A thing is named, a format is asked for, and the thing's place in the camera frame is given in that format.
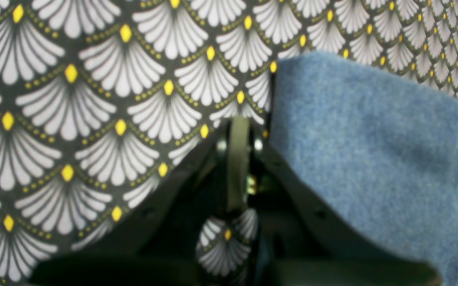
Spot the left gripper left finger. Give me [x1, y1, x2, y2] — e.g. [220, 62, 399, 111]
[70, 119, 239, 259]

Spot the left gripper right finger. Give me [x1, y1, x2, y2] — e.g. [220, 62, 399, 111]
[239, 117, 396, 259]

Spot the blue T-shirt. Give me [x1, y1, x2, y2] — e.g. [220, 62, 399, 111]
[269, 51, 458, 286]

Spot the fan-patterned table cloth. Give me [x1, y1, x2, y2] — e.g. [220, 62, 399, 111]
[0, 0, 458, 286]

